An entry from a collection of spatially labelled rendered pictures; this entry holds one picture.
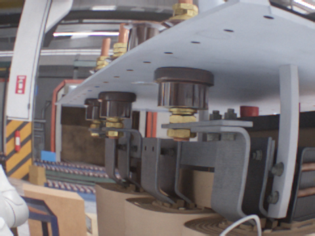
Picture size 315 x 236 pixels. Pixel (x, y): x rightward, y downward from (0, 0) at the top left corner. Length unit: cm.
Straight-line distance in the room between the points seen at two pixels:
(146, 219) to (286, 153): 48
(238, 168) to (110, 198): 82
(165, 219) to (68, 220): 135
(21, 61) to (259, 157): 1089
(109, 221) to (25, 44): 1022
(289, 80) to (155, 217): 50
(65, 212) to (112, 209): 88
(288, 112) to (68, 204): 176
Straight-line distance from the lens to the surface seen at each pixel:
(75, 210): 240
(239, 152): 78
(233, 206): 78
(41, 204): 220
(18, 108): 1144
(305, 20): 46
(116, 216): 153
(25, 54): 1159
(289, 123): 75
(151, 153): 121
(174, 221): 108
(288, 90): 76
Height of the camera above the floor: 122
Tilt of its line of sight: 3 degrees up
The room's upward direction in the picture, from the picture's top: 3 degrees clockwise
